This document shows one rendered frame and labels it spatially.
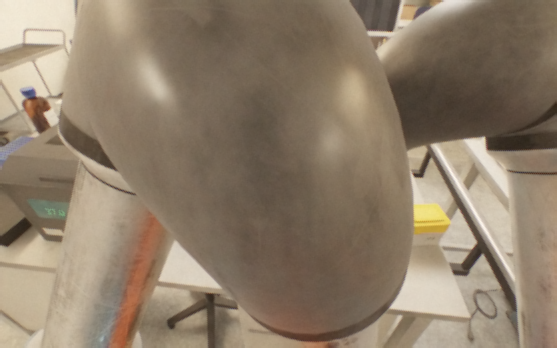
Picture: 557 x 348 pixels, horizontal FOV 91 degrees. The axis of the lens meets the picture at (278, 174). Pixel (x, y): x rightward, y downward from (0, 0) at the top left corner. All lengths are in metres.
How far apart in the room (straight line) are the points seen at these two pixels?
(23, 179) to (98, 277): 0.72
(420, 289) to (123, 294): 0.77
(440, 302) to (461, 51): 0.75
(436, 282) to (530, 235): 0.61
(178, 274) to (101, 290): 0.61
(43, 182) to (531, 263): 0.95
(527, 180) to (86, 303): 0.39
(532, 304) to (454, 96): 0.22
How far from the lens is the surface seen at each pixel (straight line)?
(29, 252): 1.15
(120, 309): 0.29
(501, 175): 1.47
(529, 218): 0.34
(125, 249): 0.24
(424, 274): 0.94
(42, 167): 0.93
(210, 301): 1.72
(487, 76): 0.23
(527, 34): 0.24
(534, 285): 0.36
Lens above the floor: 1.61
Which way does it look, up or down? 39 degrees down
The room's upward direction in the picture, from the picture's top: 1 degrees clockwise
